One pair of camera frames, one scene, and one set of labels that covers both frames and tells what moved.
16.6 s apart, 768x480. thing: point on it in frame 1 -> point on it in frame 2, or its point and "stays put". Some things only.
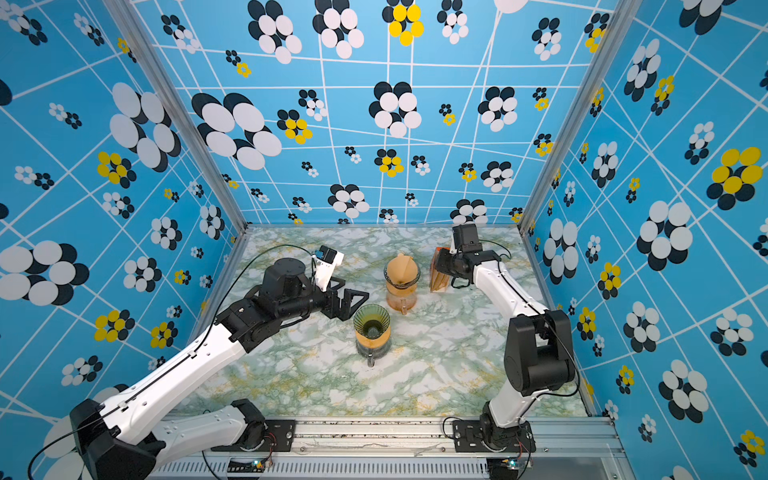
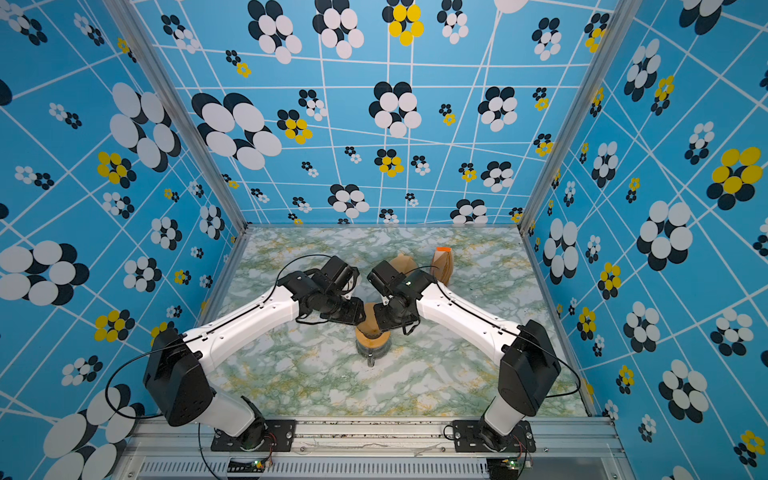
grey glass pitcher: x=372 y=353 stays put
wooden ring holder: x=374 y=343 stays put
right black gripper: x=442 y=262 -> x=383 y=323
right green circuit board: x=502 y=467 stays put
